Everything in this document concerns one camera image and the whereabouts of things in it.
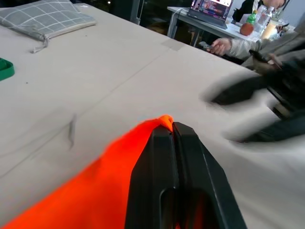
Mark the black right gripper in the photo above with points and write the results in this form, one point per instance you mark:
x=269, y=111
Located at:
x=290, y=90

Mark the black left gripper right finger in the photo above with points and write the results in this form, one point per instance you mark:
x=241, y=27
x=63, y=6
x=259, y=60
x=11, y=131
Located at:
x=200, y=179

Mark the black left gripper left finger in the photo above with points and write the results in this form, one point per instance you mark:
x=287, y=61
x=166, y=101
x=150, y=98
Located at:
x=152, y=167

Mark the orange fabric pouch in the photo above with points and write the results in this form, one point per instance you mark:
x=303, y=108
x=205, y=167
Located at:
x=95, y=190

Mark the small silver hand tool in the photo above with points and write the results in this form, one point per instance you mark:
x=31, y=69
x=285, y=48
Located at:
x=205, y=45

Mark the grey checked zip pouch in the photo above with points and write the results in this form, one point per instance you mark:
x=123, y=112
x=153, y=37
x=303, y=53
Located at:
x=45, y=19

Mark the person's bare hand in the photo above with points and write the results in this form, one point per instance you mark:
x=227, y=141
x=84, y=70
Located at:
x=222, y=46

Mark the pale yellow cup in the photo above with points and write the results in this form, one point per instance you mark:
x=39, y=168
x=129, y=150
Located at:
x=268, y=30

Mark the round red-orange object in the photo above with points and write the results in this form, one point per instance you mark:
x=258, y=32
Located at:
x=247, y=29

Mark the green plastic bottle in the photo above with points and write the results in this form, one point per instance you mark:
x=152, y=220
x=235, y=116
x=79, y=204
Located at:
x=252, y=18

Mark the seated person in dark top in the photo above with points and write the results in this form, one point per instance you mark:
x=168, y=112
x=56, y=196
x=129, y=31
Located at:
x=252, y=6

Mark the grey tape patch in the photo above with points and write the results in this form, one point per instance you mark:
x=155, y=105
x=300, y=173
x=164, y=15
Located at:
x=173, y=44

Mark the open laptop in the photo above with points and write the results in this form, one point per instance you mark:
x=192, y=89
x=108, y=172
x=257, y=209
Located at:
x=209, y=10

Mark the white desk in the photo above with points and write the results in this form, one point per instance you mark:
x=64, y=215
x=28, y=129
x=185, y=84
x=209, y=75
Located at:
x=190, y=20

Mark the green plastic tray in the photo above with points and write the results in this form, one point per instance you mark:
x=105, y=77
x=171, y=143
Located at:
x=6, y=70

